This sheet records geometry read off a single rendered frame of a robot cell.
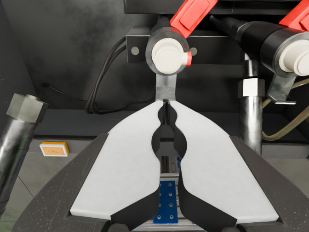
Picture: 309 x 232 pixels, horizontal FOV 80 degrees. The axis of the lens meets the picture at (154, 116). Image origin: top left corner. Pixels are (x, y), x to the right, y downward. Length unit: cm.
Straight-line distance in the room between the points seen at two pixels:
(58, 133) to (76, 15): 24
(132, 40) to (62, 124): 28
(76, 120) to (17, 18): 23
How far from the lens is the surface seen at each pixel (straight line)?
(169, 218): 75
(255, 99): 19
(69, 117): 50
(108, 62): 27
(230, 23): 25
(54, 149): 44
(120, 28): 42
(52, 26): 47
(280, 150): 47
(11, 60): 50
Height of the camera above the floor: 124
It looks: 57 degrees down
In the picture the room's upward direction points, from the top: 177 degrees counter-clockwise
